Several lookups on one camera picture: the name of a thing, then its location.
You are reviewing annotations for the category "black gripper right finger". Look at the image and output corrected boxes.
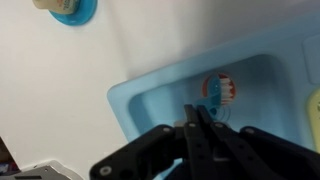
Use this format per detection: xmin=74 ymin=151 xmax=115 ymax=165
xmin=197 ymin=105 xmax=320 ymax=180

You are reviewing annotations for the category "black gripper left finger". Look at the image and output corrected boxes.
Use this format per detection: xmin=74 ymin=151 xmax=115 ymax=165
xmin=89 ymin=104 xmax=214 ymax=180

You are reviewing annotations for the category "orange toy cup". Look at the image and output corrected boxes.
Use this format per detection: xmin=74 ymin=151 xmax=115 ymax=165
xmin=201 ymin=72 xmax=237 ymax=106

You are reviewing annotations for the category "yellow dish rack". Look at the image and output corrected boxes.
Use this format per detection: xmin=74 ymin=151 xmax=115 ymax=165
xmin=306 ymin=88 xmax=320 ymax=151

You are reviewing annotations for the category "blue toy sink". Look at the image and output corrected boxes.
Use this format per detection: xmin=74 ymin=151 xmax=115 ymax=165
xmin=106 ymin=9 xmax=320 ymax=180

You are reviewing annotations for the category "grey metal mounting plate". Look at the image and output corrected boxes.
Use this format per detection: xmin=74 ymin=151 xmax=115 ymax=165
xmin=11 ymin=159 xmax=84 ymax=180

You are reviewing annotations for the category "blue round plate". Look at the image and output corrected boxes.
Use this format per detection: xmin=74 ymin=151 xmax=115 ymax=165
xmin=49 ymin=0 xmax=98 ymax=27

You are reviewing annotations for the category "cream toy bottle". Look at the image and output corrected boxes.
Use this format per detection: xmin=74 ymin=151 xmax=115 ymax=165
xmin=32 ymin=0 xmax=81 ymax=15

